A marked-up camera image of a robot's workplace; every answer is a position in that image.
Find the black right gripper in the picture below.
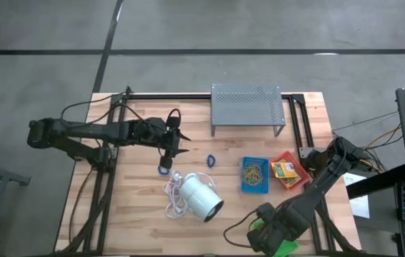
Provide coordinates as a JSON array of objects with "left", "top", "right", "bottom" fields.
[{"left": 246, "top": 202, "right": 282, "bottom": 257}]

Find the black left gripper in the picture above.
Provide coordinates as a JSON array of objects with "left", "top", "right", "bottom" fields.
[{"left": 148, "top": 122, "right": 192, "bottom": 170}]

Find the green plastic basket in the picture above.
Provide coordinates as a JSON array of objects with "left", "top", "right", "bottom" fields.
[{"left": 251, "top": 218, "right": 300, "bottom": 257}]

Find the white spotlight lamp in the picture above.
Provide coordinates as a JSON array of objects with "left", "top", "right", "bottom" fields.
[{"left": 177, "top": 173, "right": 224, "bottom": 223}]

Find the yellow and green card box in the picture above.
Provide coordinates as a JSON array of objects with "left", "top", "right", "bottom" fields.
[{"left": 282, "top": 175, "right": 302, "bottom": 189}]

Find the long yellow rubber band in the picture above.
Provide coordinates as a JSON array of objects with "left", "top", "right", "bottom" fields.
[{"left": 244, "top": 163, "right": 264, "bottom": 181}]

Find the blue plastic basket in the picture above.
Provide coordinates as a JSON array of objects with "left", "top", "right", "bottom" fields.
[{"left": 241, "top": 156, "right": 271, "bottom": 195}]

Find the grey perforated metal shelf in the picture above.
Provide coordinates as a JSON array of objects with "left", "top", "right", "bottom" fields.
[{"left": 210, "top": 83, "right": 286, "bottom": 138}]

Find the orange plastic basket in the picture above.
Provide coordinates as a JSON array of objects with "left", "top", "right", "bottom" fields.
[{"left": 269, "top": 150, "right": 311, "bottom": 191}]

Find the black side desk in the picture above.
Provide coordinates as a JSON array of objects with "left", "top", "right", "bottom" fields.
[{"left": 346, "top": 163, "right": 405, "bottom": 201}]

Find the white paper sheet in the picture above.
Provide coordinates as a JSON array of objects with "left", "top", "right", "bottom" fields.
[{"left": 343, "top": 173, "right": 371, "bottom": 219}]

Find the white lamp power cord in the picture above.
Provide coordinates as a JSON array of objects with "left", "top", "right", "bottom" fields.
[{"left": 161, "top": 169, "right": 219, "bottom": 219}]

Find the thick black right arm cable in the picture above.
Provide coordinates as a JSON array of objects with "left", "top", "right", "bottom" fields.
[{"left": 222, "top": 209, "right": 260, "bottom": 249}]

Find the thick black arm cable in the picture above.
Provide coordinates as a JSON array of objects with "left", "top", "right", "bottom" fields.
[
  {"left": 222, "top": 209, "right": 260, "bottom": 249},
  {"left": 60, "top": 93, "right": 182, "bottom": 133}
]

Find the black aluminium rig frame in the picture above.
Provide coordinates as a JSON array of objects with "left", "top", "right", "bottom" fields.
[{"left": 55, "top": 85, "right": 364, "bottom": 257}]

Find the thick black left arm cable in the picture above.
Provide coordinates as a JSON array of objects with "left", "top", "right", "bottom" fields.
[{"left": 60, "top": 93, "right": 182, "bottom": 133}]

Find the yellow cable bundle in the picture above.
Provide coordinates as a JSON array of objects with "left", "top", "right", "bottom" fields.
[{"left": 362, "top": 128, "right": 401, "bottom": 172}]

